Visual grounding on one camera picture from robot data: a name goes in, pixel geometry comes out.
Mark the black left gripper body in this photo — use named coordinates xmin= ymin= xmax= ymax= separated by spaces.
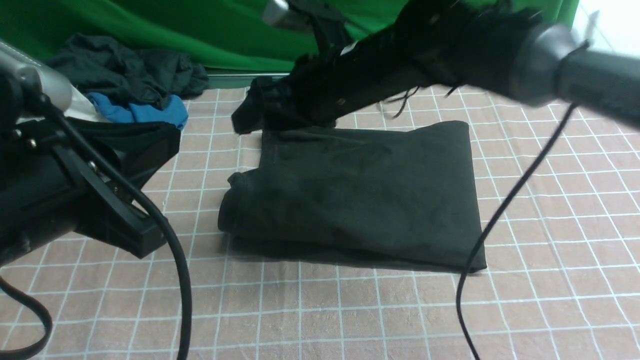
xmin=0 ymin=120 xmax=181 ymax=261

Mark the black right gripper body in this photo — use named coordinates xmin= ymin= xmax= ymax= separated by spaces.
xmin=231 ymin=50 xmax=431 ymax=135

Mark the dark gray long-sleeved shirt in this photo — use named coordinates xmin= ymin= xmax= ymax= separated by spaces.
xmin=217 ymin=121 xmax=482 ymax=272

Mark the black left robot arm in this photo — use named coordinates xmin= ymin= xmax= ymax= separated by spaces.
xmin=0 ymin=42 xmax=166 ymax=265

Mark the white crumpled garment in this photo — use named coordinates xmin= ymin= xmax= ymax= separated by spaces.
xmin=64 ymin=86 xmax=110 ymax=123

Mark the green backdrop cloth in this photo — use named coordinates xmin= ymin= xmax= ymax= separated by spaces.
xmin=0 ymin=0 xmax=581 ymax=72

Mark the dark gray crumpled garment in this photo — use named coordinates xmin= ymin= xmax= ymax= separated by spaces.
xmin=45 ymin=33 xmax=210 ymax=110

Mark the blue crumpled garment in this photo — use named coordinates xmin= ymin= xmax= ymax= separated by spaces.
xmin=87 ymin=92 xmax=189 ymax=130

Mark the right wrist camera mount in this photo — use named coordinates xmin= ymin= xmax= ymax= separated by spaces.
xmin=262 ymin=0 xmax=354 ymax=53

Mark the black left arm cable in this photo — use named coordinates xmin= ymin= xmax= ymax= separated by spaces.
xmin=0 ymin=100 xmax=193 ymax=360

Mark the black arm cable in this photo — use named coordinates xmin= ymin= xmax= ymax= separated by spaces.
xmin=456 ymin=102 xmax=576 ymax=360
xmin=0 ymin=100 xmax=193 ymax=360

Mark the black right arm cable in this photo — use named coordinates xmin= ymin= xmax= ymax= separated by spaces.
xmin=456 ymin=102 xmax=576 ymax=360

